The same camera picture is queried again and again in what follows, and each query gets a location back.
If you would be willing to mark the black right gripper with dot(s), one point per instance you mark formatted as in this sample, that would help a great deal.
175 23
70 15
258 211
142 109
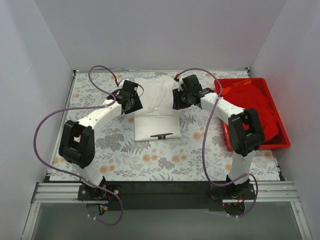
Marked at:
176 99

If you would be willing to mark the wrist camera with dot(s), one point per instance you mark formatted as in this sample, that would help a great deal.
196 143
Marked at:
120 83
179 81

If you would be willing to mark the white t-shirt with robot print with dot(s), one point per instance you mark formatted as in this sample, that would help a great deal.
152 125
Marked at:
157 120

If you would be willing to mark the red t-shirt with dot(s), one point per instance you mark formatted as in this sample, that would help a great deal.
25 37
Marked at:
246 95

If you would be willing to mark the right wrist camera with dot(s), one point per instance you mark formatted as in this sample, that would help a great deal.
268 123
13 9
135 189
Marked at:
179 81

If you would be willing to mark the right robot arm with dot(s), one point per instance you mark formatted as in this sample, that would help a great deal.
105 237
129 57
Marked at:
246 133

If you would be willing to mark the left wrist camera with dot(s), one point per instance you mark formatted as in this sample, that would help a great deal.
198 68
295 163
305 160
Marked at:
120 83

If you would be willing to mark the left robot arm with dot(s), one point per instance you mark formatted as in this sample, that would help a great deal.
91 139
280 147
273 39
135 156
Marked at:
77 144

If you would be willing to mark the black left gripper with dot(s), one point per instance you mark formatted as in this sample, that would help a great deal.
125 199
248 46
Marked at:
136 99

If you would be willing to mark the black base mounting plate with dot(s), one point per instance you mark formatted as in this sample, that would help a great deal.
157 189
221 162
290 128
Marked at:
176 195

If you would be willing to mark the aluminium frame rail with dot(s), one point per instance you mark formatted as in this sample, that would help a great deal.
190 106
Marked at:
63 210

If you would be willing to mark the floral patterned table mat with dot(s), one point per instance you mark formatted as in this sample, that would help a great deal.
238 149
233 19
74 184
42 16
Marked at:
200 153

